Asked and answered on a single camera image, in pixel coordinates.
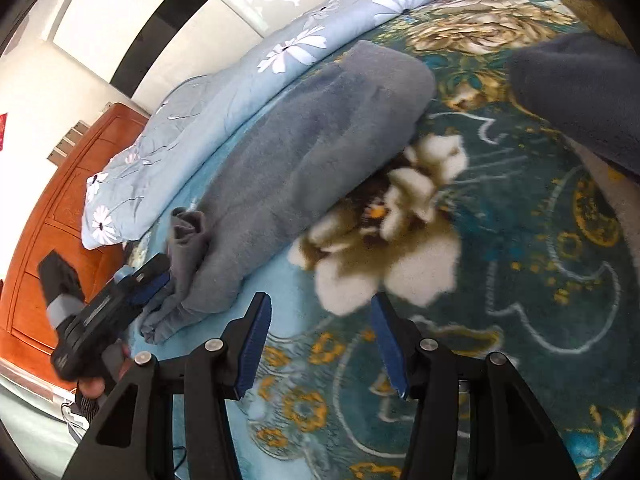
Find dark grey fleece cloth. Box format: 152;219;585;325
506;31;640;183

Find person's left hand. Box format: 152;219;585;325
76;342;134;402

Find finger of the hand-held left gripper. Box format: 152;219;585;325
127;272;173;310
131;253;172;281

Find teal floral blanket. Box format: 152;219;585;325
119;0;640;480

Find wooden headboard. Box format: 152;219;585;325
0;101;152;392

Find light blue floral quilt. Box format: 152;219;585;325
81;0;551;251

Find grey fleece pants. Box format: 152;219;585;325
139;40;437;345

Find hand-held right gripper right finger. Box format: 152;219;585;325
370;293;583;480

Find person's left forearm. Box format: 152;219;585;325
73;394;104;422

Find brown plush toy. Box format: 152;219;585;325
556;0;632;48

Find white glossy wardrobe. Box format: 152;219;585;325
50;0;401;107

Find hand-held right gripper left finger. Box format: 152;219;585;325
61;292;273;480

